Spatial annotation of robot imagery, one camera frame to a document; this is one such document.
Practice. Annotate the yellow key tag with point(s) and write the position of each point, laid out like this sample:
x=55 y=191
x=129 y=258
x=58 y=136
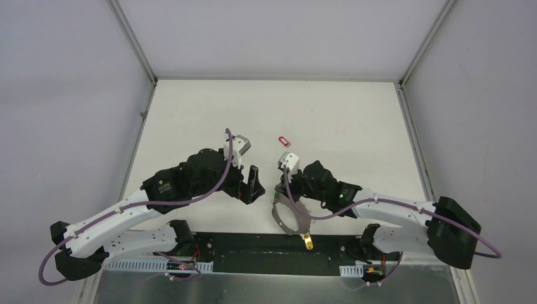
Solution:
x=307 y=241

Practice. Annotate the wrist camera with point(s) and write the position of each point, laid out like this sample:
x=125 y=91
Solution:
x=235 y=148
x=289 y=162

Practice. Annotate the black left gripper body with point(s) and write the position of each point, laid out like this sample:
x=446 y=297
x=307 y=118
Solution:
x=244 y=184

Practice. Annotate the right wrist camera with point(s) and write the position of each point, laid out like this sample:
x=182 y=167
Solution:
x=289 y=162

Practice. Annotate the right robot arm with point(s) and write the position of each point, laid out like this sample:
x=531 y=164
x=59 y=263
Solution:
x=441 y=228

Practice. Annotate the red key tag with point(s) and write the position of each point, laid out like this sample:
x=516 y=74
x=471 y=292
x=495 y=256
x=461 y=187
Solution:
x=285 y=142

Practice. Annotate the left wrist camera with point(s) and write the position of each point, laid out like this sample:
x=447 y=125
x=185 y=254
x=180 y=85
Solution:
x=235 y=148

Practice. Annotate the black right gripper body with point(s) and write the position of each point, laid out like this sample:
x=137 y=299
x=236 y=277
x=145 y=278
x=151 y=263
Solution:
x=298 y=187

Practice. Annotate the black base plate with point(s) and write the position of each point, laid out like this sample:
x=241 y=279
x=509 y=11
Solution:
x=281 y=254

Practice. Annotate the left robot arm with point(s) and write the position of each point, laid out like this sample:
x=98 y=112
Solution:
x=84 y=248

